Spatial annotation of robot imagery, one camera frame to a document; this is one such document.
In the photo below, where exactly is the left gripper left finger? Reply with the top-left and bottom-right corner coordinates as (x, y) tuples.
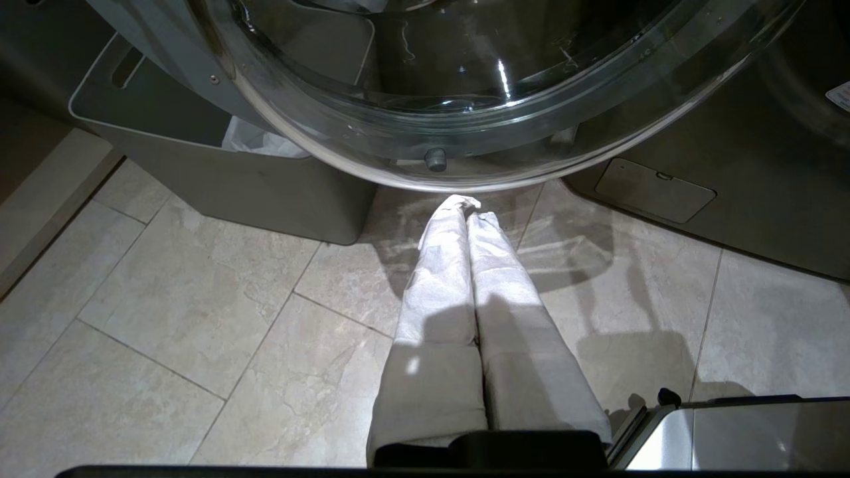
(366, 195), (489, 468)

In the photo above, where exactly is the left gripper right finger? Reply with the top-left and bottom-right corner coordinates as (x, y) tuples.
(467, 211), (613, 447)

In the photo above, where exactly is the washing machine filter cover panel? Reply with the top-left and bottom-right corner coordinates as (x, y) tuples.
(594, 157), (717, 224)

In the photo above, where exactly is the round glass washing machine door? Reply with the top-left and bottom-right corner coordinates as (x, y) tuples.
(85, 0), (808, 193)

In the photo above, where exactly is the white laundry cloth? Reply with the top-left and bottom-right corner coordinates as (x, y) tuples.
(221, 116), (311, 159)

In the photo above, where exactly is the grey laundry basket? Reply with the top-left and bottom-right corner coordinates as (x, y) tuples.
(68, 7), (379, 246)

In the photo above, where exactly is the grey washing machine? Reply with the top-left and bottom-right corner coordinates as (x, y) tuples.
(562, 0), (850, 282)

